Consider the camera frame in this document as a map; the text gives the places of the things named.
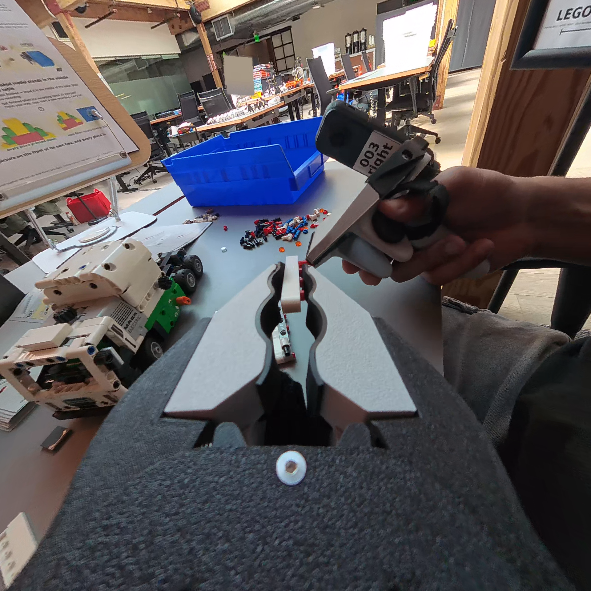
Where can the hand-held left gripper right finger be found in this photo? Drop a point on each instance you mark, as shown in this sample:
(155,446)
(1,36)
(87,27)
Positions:
(360,360)

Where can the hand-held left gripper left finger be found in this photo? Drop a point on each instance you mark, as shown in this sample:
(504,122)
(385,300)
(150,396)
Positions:
(221,351)

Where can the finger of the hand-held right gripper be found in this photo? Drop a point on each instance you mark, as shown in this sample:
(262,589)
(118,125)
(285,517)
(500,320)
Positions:
(353,235)
(344,221)

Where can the white lego panel assembly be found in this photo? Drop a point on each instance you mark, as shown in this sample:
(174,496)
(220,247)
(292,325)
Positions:
(292,286)

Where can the person's right forearm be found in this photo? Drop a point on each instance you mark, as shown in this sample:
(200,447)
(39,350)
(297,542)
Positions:
(563,221)

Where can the pile of small lego pins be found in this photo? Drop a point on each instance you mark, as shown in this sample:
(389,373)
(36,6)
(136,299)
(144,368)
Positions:
(272,228)

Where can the white green lego truck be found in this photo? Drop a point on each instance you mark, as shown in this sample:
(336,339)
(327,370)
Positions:
(115,277)

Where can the small tan lego pieces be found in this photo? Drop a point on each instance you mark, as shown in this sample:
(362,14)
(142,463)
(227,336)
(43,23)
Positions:
(203,218)

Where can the white lego beam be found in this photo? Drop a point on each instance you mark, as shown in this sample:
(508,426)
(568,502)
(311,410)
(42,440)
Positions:
(18,542)

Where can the person's right hand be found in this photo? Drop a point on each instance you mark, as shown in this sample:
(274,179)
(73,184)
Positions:
(489,217)

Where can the wooden office desk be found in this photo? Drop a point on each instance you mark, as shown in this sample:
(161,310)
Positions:
(383,76)

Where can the black office chair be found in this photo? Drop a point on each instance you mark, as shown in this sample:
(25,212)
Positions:
(214,101)
(189,106)
(321,78)
(415,101)
(145,127)

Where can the long wooden work desk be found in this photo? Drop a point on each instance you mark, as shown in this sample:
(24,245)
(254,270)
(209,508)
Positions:
(249,113)

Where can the blue plastic bin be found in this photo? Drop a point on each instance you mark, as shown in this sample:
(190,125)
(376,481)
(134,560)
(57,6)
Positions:
(240,184)

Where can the bright white screen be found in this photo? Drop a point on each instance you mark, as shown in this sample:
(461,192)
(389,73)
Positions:
(406,32)

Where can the white paper sheet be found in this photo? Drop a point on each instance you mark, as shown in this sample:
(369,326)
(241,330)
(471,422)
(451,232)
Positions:
(175,238)

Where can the person's grey trousers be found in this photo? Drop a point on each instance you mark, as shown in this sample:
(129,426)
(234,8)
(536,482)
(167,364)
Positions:
(485,351)

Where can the white stand base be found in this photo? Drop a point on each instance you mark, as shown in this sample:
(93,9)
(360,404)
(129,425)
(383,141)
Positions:
(129,221)

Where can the small dark flat piece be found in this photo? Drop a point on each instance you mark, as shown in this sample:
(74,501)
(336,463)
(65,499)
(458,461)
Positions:
(55,438)

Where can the red plastic bin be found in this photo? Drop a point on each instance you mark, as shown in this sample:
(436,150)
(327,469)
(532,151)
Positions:
(90,207)

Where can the stack of booklets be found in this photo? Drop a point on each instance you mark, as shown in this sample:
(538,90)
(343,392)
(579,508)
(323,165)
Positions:
(14,408)

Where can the person's dark clothing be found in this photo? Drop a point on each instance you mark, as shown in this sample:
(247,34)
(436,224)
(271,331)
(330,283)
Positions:
(563,438)

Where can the black framed sign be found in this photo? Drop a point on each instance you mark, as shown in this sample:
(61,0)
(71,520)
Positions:
(565,27)

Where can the instruction sheet board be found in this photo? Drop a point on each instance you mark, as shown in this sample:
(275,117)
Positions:
(55,92)

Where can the silver ventilation duct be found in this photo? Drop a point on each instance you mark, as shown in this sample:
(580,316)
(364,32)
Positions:
(272,14)

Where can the wooden post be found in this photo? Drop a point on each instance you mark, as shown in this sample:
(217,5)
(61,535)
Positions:
(521,115)

